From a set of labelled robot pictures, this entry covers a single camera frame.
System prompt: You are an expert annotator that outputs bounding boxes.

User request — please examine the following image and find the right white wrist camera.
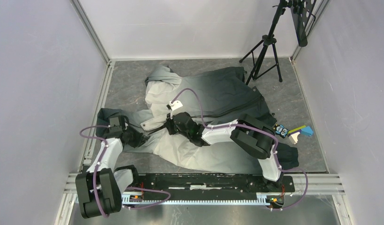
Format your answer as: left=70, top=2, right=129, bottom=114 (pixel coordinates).
left=166, top=100, right=183, bottom=111

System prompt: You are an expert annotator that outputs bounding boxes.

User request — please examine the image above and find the purple cable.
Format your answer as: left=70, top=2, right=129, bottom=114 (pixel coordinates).
left=79, top=125, right=171, bottom=218
left=170, top=88, right=309, bottom=212

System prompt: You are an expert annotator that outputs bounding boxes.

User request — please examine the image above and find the grey black gradient jacket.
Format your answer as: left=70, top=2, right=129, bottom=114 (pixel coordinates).
left=96, top=65, right=300, bottom=174

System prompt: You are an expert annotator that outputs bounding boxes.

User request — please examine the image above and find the black tripod stand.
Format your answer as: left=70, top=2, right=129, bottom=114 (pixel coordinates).
left=239, top=0, right=292, bottom=85

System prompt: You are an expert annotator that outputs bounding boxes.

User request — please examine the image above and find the blue yellow small object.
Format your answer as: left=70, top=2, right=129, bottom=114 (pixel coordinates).
left=273, top=124, right=314, bottom=144

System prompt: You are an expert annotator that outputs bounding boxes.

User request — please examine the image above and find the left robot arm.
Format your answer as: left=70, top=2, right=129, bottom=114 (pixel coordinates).
left=75, top=115, right=146, bottom=218

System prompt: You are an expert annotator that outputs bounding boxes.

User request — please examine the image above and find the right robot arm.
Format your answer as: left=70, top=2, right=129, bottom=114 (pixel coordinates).
left=165, top=112, right=283, bottom=191

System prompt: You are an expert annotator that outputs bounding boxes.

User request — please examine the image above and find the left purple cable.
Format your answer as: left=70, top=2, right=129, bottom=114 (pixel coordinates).
left=79, top=125, right=171, bottom=218

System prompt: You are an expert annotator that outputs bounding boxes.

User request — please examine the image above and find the black perforated panel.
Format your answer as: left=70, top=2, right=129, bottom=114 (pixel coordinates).
left=290, top=0, right=317, bottom=47

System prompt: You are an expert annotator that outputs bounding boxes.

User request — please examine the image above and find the white slotted cable duct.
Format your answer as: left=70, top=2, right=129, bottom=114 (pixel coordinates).
left=74, top=193, right=286, bottom=206

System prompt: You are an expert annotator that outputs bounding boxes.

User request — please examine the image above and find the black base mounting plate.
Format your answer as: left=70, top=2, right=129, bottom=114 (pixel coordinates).
left=131, top=173, right=295, bottom=193

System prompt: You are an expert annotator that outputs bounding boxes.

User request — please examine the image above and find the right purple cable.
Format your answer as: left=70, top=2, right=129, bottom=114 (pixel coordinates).
left=170, top=88, right=309, bottom=212

